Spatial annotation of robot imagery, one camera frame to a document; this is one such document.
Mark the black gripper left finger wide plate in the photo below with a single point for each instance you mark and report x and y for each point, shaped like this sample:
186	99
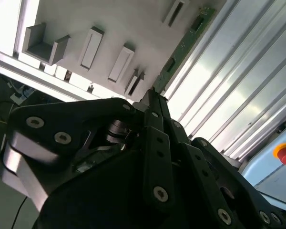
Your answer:
62	119

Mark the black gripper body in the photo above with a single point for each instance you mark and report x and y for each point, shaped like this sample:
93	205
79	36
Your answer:
97	202

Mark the black gripper right finger link bars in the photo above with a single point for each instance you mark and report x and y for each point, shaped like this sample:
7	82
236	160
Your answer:
205	171

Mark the green RAM stick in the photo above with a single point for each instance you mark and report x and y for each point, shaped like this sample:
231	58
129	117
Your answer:
184	45

